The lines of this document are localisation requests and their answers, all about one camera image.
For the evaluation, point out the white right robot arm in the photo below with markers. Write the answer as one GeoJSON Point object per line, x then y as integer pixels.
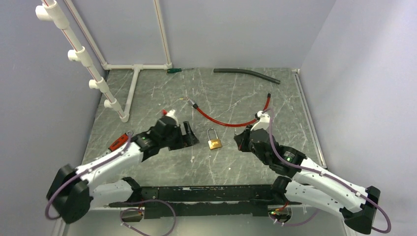
{"type": "Point", "coordinates": [302, 180]}

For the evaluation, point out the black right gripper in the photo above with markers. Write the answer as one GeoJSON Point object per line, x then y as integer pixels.
{"type": "Point", "coordinates": [241, 139]}

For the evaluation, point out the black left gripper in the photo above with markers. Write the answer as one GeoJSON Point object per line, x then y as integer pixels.
{"type": "Point", "coordinates": [186, 140]}

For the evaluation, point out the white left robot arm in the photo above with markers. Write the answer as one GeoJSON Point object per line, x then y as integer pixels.
{"type": "Point", "coordinates": [75, 190]}

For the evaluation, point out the red adjustable wrench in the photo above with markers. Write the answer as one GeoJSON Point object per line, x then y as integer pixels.
{"type": "Point", "coordinates": [121, 140]}

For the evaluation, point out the brass padlock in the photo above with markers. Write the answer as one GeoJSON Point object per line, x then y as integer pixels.
{"type": "Point", "coordinates": [213, 143]}

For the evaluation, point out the white PVC pipe frame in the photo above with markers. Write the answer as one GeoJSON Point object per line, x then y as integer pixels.
{"type": "Point", "coordinates": [50, 11]}

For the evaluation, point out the aluminium frame rail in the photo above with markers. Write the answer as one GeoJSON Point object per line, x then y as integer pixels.
{"type": "Point", "coordinates": [310, 123]}

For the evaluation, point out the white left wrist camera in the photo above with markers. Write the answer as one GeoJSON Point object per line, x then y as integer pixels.
{"type": "Point", "coordinates": [171, 113]}

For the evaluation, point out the red cable lock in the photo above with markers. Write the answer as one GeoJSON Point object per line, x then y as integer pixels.
{"type": "Point", "coordinates": [223, 119]}

